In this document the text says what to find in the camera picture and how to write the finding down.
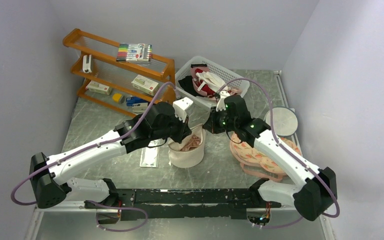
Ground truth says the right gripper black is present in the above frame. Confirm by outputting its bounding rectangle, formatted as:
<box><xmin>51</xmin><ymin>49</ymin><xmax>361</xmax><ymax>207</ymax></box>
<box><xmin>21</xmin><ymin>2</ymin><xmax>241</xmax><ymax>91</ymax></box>
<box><xmin>204</xmin><ymin>105</ymin><xmax>238</xmax><ymax>134</ymax></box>

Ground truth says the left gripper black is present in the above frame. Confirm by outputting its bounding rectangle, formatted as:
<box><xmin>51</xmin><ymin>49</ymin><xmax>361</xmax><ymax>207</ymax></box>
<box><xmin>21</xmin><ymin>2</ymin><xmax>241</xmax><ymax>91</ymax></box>
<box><xmin>151</xmin><ymin>110</ymin><xmax>193</xmax><ymax>144</ymax></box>

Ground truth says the pink satin bra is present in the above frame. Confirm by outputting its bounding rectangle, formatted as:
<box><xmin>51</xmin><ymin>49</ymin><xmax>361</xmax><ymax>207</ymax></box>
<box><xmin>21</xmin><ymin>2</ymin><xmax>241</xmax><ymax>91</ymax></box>
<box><xmin>179</xmin><ymin>135</ymin><xmax>202</xmax><ymax>152</ymax></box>

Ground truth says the beige mesh laundry bag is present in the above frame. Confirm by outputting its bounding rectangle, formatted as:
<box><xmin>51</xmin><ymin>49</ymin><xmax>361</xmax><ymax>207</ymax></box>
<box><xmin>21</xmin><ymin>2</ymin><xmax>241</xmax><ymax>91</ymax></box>
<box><xmin>168</xmin><ymin>124</ymin><xmax>206</xmax><ymax>169</ymax></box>

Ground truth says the clear packaged tool sleeve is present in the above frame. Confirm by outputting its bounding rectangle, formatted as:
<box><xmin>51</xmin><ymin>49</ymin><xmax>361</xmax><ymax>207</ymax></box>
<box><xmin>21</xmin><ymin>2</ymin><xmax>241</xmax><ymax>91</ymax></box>
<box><xmin>139</xmin><ymin>147</ymin><xmax>160</xmax><ymax>168</ymax></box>

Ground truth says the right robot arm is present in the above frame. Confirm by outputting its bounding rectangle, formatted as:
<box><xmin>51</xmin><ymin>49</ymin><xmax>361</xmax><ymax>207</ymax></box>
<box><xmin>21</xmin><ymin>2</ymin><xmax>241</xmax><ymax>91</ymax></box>
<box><xmin>203</xmin><ymin>95</ymin><xmax>340</xmax><ymax>221</ymax></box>

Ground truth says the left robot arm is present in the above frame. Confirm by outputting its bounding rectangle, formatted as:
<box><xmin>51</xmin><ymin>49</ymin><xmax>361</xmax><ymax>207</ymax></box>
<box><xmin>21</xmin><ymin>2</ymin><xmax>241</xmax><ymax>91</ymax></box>
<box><xmin>30</xmin><ymin>97</ymin><xmax>193</xmax><ymax>209</ymax></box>

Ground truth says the white plastic laundry basket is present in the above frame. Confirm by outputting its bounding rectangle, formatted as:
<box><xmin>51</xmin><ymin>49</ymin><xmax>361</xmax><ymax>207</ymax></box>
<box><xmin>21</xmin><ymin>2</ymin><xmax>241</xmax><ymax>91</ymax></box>
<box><xmin>175</xmin><ymin>55</ymin><xmax>242</xmax><ymax>109</ymax></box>

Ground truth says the floral heart-shaped laundry bag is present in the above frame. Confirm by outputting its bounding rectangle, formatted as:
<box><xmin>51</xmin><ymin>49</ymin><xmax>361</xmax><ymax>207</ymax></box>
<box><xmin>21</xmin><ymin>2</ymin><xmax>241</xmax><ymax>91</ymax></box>
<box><xmin>229</xmin><ymin>133</ymin><xmax>287</xmax><ymax>182</ymax></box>

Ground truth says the grey round laundry bags stack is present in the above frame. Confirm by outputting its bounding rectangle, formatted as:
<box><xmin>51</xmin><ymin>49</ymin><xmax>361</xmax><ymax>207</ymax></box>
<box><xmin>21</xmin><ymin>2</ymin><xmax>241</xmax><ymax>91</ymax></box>
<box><xmin>263</xmin><ymin>106</ymin><xmax>299</xmax><ymax>137</ymax></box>

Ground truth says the pile of bras in basket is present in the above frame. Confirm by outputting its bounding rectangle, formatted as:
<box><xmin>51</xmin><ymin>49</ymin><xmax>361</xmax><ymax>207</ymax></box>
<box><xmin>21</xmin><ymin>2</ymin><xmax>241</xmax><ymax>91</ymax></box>
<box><xmin>178</xmin><ymin>64</ymin><xmax>226</xmax><ymax>102</ymax></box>

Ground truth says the blue stapler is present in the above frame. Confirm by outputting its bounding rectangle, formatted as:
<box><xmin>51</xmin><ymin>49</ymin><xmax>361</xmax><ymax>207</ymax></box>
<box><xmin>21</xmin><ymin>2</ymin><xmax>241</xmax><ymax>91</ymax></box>
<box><xmin>126</xmin><ymin>96</ymin><xmax>149</xmax><ymax>114</ymax></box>

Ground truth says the white staples box right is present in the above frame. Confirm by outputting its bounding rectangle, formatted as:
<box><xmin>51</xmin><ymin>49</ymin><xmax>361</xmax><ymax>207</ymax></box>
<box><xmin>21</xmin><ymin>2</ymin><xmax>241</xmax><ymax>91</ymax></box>
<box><xmin>131</xmin><ymin>74</ymin><xmax>160</xmax><ymax>96</ymax></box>

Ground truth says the orange three-tier shelf rack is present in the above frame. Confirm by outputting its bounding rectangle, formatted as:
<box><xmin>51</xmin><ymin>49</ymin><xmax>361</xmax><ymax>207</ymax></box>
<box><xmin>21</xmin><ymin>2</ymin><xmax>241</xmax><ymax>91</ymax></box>
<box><xmin>62</xmin><ymin>28</ymin><xmax>175</xmax><ymax>117</ymax></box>

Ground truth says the yellow eraser block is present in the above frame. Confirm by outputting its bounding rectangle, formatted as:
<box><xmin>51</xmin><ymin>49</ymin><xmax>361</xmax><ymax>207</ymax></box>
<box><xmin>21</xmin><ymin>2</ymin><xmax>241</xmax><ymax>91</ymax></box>
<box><xmin>112</xmin><ymin>93</ymin><xmax>124</xmax><ymax>103</ymax></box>

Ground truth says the coloured marker pen set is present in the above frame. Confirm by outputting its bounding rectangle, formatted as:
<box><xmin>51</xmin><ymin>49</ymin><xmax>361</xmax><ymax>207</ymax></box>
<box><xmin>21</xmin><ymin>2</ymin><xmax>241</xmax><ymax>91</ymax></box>
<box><xmin>116</xmin><ymin>43</ymin><xmax>152</xmax><ymax>62</ymax></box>

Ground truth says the small white box on shelf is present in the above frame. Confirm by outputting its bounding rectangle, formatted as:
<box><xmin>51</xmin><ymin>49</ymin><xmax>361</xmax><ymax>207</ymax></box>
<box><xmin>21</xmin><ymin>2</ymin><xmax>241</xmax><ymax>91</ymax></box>
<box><xmin>82</xmin><ymin>54</ymin><xmax>93</xmax><ymax>74</ymax></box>

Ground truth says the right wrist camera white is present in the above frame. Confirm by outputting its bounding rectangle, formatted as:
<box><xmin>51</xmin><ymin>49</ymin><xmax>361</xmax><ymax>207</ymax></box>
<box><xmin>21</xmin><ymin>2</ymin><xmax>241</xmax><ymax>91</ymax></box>
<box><xmin>215</xmin><ymin>91</ymin><xmax>231</xmax><ymax>112</ymax></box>

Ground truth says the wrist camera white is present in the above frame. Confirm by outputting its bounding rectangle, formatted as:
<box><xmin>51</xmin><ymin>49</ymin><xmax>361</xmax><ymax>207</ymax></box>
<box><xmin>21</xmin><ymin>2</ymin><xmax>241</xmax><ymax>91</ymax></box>
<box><xmin>215</xmin><ymin>91</ymin><xmax>231</xmax><ymax>112</ymax></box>
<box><xmin>172</xmin><ymin>97</ymin><xmax>194</xmax><ymax>123</ymax></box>

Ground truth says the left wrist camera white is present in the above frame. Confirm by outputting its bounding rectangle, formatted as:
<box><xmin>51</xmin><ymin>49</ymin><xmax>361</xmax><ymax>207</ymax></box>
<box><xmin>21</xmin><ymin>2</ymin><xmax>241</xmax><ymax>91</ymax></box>
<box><xmin>172</xmin><ymin>97</ymin><xmax>194</xmax><ymax>123</ymax></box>

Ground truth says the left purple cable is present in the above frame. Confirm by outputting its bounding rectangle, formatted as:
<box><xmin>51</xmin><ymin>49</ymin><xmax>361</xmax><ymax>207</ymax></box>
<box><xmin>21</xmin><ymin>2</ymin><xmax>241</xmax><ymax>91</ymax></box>
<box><xmin>10</xmin><ymin>82</ymin><xmax>182</xmax><ymax>207</ymax></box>

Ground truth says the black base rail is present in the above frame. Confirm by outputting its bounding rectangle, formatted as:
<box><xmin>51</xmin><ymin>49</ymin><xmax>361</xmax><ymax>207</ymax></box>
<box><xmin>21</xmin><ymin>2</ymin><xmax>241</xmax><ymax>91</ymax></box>
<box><xmin>84</xmin><ymin>178</ymin><xmax>281</xmax><ymax>221</ymax></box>

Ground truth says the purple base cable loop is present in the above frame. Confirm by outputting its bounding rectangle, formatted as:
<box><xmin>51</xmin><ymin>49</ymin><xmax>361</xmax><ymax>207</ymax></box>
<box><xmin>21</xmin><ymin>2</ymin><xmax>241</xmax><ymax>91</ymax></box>
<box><xmin>85</xmin><ymin>200</ymin><xmax>149</xmax><ymax>233</ymax></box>

